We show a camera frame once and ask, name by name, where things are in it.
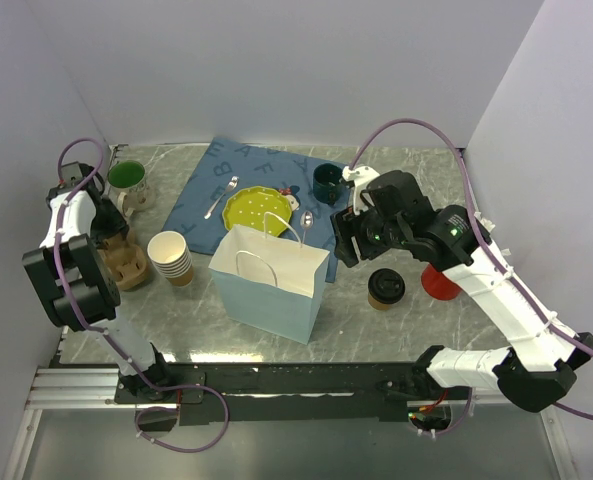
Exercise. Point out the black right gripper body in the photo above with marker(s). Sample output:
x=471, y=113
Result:
x=373, y=234

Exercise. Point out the green interior floral mug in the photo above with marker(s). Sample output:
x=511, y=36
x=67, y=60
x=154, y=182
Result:
x=129, y=181

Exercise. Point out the red cup with stirrers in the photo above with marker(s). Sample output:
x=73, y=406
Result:
x=437, y=285

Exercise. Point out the stack of brown paper cups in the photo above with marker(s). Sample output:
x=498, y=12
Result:
x=170, y=256

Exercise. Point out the black plastic cup lid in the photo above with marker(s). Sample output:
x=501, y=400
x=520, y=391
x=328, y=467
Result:
x=386, y=282

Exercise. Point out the small cartoon figure toy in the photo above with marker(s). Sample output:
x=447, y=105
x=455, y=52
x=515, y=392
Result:
x=291, y=194

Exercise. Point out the brown paper coffee cup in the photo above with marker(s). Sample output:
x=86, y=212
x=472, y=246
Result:
x=382, y=303

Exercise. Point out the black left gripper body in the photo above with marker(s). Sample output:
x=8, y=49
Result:
x=106, y=223

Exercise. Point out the blue letter placemat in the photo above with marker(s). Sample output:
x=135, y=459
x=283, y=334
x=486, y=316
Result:
x=254, y=166

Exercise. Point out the light blue paper bag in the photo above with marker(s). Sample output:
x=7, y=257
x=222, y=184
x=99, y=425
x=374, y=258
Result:
x=270, y=283

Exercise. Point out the silver fork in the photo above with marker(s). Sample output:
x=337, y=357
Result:
x=230, y=187

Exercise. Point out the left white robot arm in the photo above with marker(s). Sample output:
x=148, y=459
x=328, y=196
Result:
x=79, y=291

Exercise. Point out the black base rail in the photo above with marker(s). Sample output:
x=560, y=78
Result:
x=316, y=391

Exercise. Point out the silver spoon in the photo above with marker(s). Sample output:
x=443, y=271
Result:
x=306, y=223

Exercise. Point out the brown cardboard cup carrier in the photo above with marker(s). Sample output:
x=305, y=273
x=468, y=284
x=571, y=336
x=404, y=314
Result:
x=125, y=260

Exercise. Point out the green polka dot plate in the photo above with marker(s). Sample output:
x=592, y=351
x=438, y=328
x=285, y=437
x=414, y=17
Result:
x=260, y=208

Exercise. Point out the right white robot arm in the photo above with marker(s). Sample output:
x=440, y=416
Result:
x=537, y=368

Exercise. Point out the dark teal mug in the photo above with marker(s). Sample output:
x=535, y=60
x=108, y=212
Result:
x=328, y=185

